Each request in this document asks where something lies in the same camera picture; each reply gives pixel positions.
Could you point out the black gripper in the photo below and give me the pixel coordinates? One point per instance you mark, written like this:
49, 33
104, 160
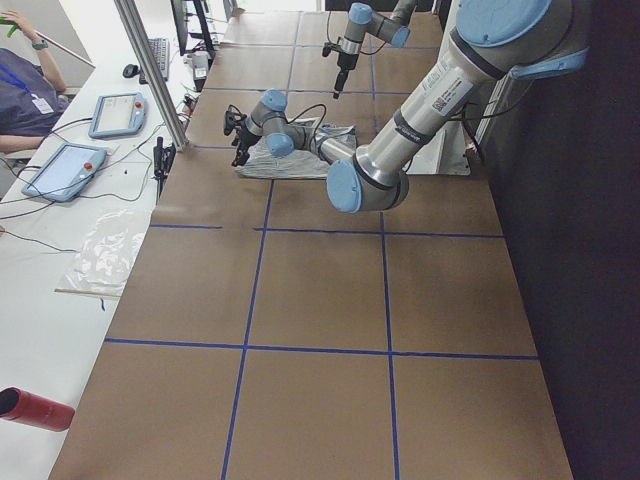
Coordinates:
342, 63
243, 138

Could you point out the blue white striped polo shirt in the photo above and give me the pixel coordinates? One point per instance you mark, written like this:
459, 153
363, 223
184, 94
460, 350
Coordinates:
290, 160

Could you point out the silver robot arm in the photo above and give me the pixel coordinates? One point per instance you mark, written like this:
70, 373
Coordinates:
525, 40
362, 20

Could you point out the black gripper tool on desk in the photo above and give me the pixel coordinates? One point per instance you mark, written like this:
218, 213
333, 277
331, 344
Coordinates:
163, 157

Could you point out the upper teach pendant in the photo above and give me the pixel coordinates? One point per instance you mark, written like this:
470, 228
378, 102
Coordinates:
118, 115

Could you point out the teach pendant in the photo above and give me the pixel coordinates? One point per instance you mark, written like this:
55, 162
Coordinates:
66, 173
118, 115

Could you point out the black keyboard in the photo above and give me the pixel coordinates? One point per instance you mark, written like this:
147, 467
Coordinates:
161, 49

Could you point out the black computer mouse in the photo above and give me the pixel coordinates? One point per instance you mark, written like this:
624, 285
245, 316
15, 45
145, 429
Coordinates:
130, 71

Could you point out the clear plastic bag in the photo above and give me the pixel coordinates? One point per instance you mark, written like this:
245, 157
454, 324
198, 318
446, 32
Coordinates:
107, 255

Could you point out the lower teach pendant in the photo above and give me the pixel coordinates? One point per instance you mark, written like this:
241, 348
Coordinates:
66, 173

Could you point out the seated person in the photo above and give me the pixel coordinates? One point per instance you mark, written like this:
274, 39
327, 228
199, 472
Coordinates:
31, 94

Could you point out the red cylinder bottle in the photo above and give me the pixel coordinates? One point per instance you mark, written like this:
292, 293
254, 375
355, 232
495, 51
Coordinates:
30, 409

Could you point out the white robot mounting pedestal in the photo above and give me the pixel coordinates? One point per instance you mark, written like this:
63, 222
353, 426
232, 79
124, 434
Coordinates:
445, 154

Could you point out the aluminium frame post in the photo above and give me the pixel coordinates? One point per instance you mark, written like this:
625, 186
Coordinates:
136, 33

